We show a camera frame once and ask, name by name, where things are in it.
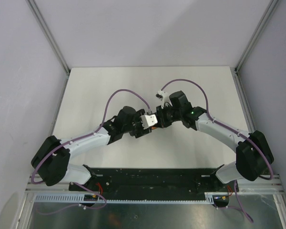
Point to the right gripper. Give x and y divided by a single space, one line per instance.
160 116

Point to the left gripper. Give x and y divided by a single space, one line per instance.
141 131

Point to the black plastic tool case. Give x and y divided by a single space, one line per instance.
156 127

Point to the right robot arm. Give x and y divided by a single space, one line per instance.
253 154

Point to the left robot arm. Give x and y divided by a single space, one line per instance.
52 160

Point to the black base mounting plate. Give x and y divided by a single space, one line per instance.
132 180

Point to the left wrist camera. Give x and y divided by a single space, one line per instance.
148 120

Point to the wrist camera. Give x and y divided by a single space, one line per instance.
164 97
148 120

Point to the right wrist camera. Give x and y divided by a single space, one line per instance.
164 97

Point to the grey slotted cable duct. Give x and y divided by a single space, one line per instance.
119 198

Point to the right aluminium frame post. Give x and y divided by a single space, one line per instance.
261 26

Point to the aluminium frame post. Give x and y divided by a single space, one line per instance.
261 26
48 34

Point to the left aluminium frame post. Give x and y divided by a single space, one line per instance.
48 34

